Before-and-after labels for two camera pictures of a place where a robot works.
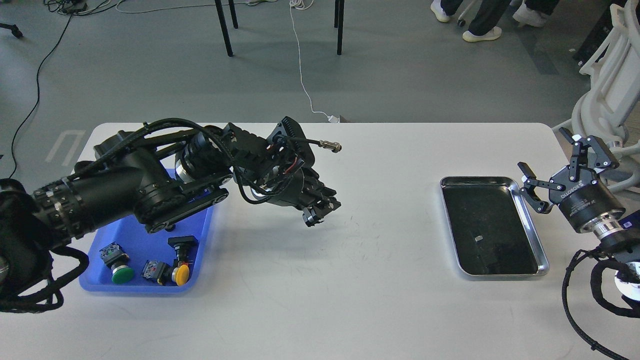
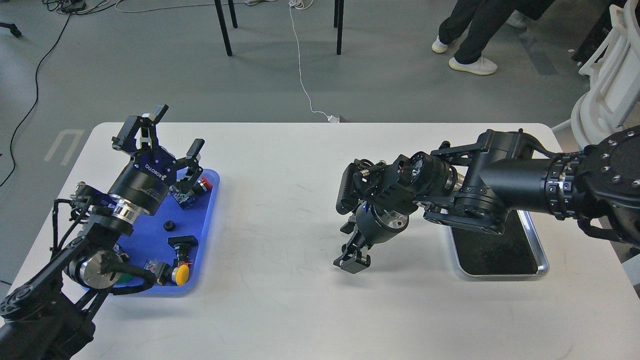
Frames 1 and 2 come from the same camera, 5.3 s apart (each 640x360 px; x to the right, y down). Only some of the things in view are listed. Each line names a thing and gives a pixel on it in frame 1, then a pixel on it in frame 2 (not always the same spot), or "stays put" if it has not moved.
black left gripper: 301,188 -> 145,179
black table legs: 228,46 stays put
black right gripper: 585,201 -> 375,226
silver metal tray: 490,229 stays put
